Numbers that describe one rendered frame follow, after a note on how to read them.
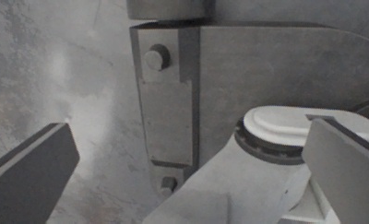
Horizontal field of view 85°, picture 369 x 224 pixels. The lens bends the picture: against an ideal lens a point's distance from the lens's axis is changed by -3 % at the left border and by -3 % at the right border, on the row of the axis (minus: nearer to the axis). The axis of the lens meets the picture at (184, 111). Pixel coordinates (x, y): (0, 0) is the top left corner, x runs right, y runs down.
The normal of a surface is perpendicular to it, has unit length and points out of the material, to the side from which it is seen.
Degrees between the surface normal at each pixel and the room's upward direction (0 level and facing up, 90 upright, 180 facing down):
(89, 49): 0
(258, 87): 0
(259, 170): 90
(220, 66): 0
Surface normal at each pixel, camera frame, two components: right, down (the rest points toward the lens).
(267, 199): -0.03, -0.88
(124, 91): -0.21, 0.47
